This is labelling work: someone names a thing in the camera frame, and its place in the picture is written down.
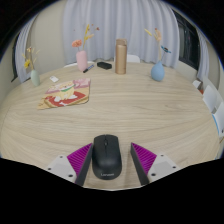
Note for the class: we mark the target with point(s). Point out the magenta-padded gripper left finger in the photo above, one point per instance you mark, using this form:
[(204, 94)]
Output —
[(80, 160)]

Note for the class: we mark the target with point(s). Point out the white remote control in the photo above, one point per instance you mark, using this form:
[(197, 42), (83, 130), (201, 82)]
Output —
[(54, 79)]

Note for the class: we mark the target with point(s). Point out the blue vase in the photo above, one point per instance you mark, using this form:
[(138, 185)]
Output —
[(157, 72)]

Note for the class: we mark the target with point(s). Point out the wide white curtain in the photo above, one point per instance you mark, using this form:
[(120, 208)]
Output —
[(133, 23)]

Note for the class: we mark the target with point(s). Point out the cartoon dog print mouse pad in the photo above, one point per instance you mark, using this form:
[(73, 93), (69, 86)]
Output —
[(65, 93)]

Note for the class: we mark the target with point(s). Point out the black rectangular box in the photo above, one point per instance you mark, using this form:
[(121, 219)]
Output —
[(104, 65)]

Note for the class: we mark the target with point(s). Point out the gold drink bottle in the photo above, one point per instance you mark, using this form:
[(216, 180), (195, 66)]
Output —
[(121, 56)]

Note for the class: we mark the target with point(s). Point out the pink vase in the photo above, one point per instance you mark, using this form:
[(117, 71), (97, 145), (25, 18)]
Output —
[(81, 61)]

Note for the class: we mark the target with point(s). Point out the black and blue marker pen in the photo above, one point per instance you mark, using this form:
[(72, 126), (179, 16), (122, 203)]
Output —
[(88, 69)]

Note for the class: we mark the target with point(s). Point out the narrow white curtain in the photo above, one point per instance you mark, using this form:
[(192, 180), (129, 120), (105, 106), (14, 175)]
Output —
[(202, 56), (23, 43)]

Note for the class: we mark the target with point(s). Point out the dried flowers with blue bloom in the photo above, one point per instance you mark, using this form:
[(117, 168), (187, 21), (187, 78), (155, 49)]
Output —
[(158, 36)]

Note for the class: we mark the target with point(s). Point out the pale green vase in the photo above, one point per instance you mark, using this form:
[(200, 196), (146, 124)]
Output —
[(35, 79)]

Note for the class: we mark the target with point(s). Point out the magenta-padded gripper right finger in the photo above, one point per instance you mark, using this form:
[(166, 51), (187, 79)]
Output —
[(145, 159)]

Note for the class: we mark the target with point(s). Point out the blue and white chairs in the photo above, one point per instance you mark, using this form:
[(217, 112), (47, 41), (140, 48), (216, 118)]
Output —
[(210, 98)]

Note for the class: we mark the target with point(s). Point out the pink and yellow dried flowers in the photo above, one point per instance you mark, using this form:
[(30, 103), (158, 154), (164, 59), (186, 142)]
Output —
[(77, 43)]

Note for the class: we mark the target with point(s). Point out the dark window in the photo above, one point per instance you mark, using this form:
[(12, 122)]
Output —
[(14, 66), (187, 43)]

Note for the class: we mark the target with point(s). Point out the black computer mouse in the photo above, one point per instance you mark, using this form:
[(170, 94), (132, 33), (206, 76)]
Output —
[(106, 156)]

